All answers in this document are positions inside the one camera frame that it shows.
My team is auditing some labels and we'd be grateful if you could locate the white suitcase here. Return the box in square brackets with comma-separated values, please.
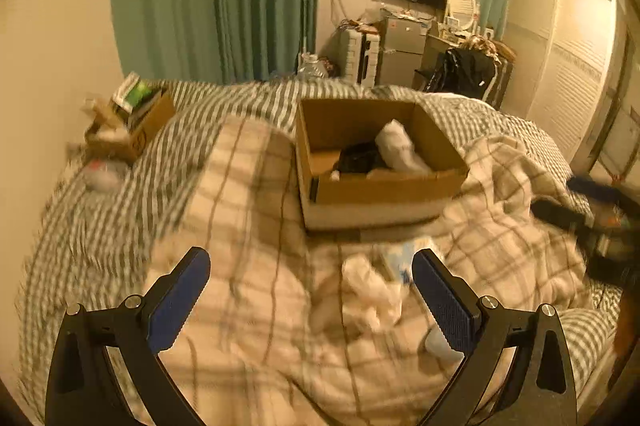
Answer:
[338, 28, 383, 88]

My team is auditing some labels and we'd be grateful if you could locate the white oval mirror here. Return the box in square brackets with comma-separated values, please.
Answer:
[445, 0, 479, 34]

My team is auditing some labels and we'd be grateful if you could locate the beige plaid blanket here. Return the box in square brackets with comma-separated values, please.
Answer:
[142, 112, 608, 426]

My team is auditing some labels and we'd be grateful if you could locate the white louvred wardrobe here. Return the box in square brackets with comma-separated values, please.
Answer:
[495, 0, 618, 164]

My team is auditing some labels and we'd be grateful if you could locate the grey crumpled bag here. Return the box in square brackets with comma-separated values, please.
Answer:
[81, 160, 126, 193]

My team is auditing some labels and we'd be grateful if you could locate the black bag on chair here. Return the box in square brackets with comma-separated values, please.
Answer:
[414, 47, 497, 101]

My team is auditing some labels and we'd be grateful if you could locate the white rolled cloth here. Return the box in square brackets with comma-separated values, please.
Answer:
[375, 120, 435, 174]

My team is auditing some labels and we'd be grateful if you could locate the white cloth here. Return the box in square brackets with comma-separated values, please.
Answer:
[341, 254, 404, 333]
[375, 120, 435, 174]

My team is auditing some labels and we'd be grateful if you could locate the white plastic bottle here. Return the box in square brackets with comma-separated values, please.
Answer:
[425, 325, 466, 364]

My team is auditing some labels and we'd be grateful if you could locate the dark dressing table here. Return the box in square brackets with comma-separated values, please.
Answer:
[420, 33, 515, 111]

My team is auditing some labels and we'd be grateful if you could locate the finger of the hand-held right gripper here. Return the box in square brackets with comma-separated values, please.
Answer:
[530, 198, 596, 234]
[566, 175, 623, 204]

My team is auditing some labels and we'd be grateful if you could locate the small cardboard box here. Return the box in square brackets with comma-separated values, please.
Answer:
[84, 82, 176, 166]

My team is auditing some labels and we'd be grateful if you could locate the large cardboard box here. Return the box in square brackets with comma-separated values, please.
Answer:
[294, 98, 471, 233]

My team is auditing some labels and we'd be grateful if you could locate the green and white packet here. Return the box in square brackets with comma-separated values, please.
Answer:
[111, 73, 162, 113]

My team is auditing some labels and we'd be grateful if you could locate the silver mini fridge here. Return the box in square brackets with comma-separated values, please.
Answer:
[376, 15, 433, 88]

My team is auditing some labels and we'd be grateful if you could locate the light blue patterned packet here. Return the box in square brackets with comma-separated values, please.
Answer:
[376, 242, 441, 284]

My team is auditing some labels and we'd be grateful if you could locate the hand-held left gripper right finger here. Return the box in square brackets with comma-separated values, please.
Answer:
[411, 247, 578, 426]

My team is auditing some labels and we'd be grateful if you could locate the black cloth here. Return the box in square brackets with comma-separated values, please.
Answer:
[337, 140, 392, 175]

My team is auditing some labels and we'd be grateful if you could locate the pack of water bottles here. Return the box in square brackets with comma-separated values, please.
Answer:
[297, 52, 341, 82]

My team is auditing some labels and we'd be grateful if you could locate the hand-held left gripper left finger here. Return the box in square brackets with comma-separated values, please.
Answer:
[45, 246, 211, 426]

